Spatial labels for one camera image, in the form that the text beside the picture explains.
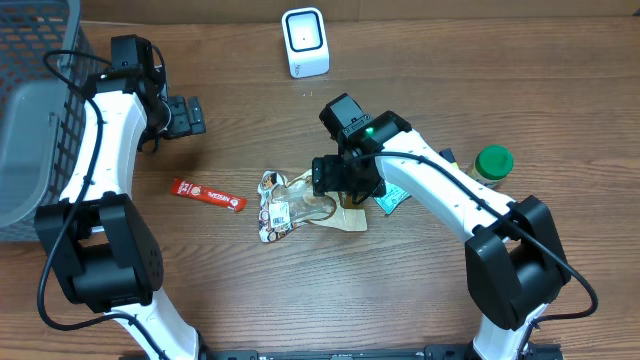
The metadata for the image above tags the teal tissue packet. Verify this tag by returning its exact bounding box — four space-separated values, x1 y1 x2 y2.
374 182 411 215

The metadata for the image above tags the red snack bar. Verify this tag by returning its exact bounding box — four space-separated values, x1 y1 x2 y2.
171 178 247 212

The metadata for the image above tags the clear brown snack bag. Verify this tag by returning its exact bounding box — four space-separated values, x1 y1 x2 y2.
257 170 368 243

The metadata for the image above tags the yellow highlighter pen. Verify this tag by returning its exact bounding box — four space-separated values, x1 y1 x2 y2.
439 148 457 166

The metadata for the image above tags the green lid Knorr jar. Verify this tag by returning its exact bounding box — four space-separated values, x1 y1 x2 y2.
466 144 514 188

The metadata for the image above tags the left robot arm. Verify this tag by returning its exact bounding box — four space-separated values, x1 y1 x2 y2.
34 35 209 359

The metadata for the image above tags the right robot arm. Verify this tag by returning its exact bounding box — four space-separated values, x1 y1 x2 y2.
312 94 571 359

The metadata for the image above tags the white barcode scanner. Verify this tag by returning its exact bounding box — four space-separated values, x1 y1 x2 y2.
281 7 330 79

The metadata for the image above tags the grey plastic mesh basket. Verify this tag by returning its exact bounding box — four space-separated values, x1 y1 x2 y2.
1 0 104 243

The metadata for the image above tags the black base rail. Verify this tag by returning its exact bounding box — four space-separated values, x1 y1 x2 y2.
119 342 565 360

